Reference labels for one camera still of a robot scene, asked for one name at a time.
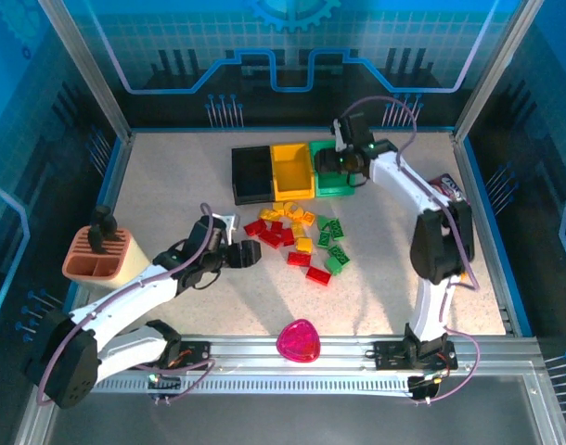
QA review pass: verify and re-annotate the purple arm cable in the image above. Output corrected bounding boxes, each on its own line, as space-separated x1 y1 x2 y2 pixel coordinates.
36 202 217 408
342 95 482 405

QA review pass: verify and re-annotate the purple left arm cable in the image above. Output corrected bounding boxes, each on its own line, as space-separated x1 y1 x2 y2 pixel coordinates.
36 202 217 408

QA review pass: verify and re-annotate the slotted grey cable duct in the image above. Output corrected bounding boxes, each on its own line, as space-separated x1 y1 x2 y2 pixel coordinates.
59 375 417 396

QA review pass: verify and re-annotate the yellow plastic bin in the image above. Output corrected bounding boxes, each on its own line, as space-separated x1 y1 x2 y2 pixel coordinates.
269 142 317 201

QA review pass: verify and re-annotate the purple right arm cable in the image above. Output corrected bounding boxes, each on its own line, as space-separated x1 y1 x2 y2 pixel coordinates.
342 95 482 405

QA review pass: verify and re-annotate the aluminium frame post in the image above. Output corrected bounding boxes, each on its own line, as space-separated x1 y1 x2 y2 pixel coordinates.
36 0 135 143
451 0 547 143

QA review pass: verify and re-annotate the aluminium front rail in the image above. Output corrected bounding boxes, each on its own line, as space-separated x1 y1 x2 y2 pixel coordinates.
44 334 544 377

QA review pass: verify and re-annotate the small controller board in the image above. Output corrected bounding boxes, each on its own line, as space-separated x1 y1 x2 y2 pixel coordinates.
146 368 183 407
406 368 453 407

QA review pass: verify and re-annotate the pink heart-shaped bowl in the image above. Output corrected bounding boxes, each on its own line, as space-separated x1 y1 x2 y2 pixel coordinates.
276 318 321 363

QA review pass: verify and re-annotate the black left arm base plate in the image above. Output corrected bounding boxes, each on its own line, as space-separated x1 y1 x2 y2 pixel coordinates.
174 340 213 372

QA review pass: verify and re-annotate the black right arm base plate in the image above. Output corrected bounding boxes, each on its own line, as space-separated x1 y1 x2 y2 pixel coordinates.
373 339 459 372

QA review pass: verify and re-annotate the black plastic bin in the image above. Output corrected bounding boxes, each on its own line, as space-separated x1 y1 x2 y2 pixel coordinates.
230 146 276 206

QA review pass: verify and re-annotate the terracotta cream utensil holder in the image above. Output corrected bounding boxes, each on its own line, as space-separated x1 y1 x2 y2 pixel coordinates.
61 225 153 298

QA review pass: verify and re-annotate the black utensil handle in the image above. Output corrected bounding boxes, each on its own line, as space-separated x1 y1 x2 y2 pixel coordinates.
88 205 119 255

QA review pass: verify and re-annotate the purple candy bag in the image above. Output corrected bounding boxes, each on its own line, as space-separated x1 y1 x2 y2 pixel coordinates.
429 172 470 208

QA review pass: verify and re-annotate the green plastic bin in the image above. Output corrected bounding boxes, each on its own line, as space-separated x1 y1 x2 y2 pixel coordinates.
308 138 357 199

